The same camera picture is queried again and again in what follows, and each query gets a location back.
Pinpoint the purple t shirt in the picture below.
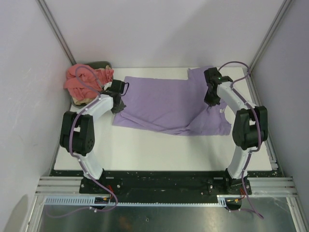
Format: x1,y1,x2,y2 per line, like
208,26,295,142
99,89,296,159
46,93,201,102
112,67,232,136

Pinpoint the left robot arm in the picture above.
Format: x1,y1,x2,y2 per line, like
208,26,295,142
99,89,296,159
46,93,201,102
60,80,129,193

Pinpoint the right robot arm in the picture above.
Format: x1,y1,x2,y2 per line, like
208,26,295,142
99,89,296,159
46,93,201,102
204,68,268,194

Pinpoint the dark grey plastic bin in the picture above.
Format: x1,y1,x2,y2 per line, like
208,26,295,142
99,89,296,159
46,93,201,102
71,60,116,107

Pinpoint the pink t shirt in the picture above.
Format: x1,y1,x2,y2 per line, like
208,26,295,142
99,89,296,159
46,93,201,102
63,63,114,99

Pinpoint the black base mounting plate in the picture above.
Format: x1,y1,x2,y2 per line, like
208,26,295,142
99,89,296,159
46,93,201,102
79,171,252,204

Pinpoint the right aluminium frame post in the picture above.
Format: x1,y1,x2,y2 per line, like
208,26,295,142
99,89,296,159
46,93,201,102
249,0,294,71

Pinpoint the aluminium frame post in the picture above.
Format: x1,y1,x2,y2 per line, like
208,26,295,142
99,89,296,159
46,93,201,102
249,0,294,71
36,0,76,65

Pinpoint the left aluminium frame post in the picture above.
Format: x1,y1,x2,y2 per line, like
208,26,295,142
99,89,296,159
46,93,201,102
36,0,76,65

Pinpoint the grey slotted cable duct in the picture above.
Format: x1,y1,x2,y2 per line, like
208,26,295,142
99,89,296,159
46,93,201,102
43,195,230,206

